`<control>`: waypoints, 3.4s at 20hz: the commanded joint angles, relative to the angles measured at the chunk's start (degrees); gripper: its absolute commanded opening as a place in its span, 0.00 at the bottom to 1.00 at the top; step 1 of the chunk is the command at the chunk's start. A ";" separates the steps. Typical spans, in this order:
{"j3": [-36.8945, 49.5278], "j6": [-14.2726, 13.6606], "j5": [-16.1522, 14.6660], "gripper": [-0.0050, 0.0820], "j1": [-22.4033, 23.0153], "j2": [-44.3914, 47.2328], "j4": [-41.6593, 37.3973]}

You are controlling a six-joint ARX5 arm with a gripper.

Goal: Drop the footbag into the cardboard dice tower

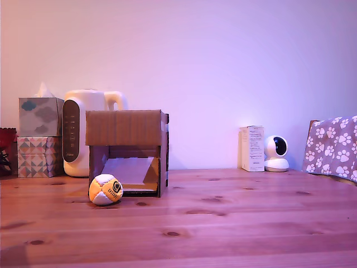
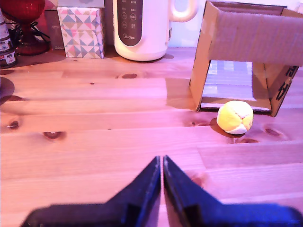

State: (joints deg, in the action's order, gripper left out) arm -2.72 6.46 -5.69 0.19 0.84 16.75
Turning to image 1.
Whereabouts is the small white round camera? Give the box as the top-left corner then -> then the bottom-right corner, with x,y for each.
263,135 -> 290,172

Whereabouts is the white electric kettle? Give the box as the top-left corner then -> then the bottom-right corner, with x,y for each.
61,89 -> 129,178

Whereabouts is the paw print blanket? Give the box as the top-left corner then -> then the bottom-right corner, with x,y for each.
302,114 -> 357,184

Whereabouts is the small white carton box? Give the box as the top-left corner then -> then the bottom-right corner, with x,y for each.
238,125 -> 266,173

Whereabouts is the orange and white footbag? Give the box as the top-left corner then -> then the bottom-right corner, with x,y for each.
88,173 -> 124,207

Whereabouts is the white tissue sheet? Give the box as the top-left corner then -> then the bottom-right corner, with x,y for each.
34,82 -> 54,99

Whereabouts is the cardboard dice tower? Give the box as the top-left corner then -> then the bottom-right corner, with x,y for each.
85,109 -> 171,198

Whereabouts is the geometric pattern tissue box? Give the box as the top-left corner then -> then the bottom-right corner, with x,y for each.
17,136 -> 65,179

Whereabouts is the red object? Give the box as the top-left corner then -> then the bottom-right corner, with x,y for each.
0,127 -> 18,148

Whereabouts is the cloud print tissue box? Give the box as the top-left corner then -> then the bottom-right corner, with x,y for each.
18,97 -> 65,138

